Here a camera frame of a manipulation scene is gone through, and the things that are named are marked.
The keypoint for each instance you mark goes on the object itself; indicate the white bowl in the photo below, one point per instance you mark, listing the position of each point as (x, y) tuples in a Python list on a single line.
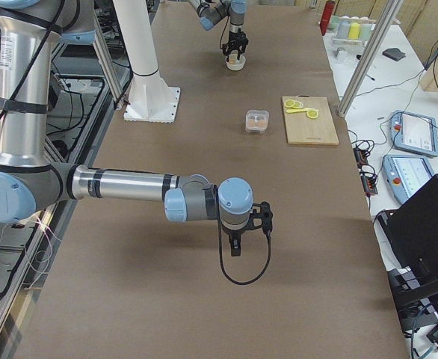
[(237, 66)]

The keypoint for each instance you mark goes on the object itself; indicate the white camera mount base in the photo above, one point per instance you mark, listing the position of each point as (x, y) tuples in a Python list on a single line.
[(149, 105)]

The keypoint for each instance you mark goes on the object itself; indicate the lemon slice right pair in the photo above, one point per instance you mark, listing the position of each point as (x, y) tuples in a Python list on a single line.
[(312, 113)]

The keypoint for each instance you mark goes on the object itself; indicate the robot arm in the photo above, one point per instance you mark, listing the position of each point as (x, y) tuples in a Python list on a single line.
[(29, 182), (234, 11)]

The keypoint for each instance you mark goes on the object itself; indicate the clear plastic egg box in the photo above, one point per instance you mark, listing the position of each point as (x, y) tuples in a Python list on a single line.
[(257, 115)]

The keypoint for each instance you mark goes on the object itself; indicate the teach pendant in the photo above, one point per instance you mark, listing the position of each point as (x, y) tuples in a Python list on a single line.
[(415, 133), (406, 174)]

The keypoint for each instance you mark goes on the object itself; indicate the teach pendant far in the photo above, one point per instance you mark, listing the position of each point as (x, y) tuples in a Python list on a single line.
[(415, 133)]

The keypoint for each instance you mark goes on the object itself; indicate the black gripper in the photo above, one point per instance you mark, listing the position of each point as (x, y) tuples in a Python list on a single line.
[(235, 37), (234, 234)]

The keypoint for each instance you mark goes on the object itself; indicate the lemon slice front left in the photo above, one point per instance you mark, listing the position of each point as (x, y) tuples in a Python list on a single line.
[(290, 103)]

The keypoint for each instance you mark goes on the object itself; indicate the red bottle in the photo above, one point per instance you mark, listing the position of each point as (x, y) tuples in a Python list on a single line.
[(326, 16)]

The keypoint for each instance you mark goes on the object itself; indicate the teach pendant near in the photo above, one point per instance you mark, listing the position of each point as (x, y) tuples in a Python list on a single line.
[(406, 174)]

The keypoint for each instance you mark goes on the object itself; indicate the aluminium profile post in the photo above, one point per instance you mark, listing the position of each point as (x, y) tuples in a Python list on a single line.
[(381, 28)]

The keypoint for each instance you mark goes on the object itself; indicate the wooden cutting board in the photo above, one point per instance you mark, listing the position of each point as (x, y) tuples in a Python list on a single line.
[(302, 130)]

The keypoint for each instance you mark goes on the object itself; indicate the black laptop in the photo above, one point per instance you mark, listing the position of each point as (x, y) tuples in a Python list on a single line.
[(412, 231)]

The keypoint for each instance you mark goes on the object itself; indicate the yellow cup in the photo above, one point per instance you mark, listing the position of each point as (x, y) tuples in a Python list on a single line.
[(354, 31)]

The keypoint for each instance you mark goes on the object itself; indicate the grey cup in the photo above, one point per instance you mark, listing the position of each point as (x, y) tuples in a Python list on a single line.
[(343, 29)]

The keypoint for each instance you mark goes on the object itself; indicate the lemon slice back left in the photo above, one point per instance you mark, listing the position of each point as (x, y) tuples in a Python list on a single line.
[(297, 104)]

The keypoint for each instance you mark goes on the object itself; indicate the white mount column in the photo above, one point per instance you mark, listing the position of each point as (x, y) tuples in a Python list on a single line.
[(137, 34)]

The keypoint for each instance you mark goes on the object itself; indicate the yellow plastic knife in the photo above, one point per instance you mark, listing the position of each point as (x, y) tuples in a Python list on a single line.
[(296, 110)]

